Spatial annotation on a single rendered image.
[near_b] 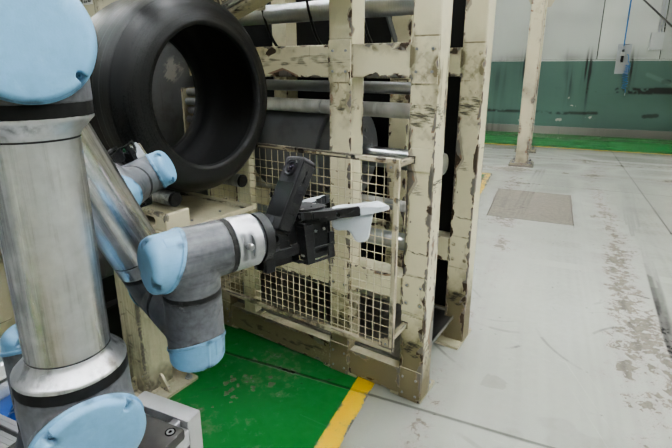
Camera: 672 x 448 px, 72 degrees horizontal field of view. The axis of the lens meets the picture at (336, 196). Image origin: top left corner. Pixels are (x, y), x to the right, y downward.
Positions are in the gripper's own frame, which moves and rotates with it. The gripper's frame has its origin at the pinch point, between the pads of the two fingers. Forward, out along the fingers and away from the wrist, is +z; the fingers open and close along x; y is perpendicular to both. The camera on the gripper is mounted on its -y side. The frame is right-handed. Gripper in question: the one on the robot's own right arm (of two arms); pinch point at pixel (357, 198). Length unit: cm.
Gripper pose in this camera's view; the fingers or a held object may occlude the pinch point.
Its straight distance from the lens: 78.3
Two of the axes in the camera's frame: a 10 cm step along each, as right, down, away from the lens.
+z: 7.7, -1.7, 6.2
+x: 6.4, 0.7, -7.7
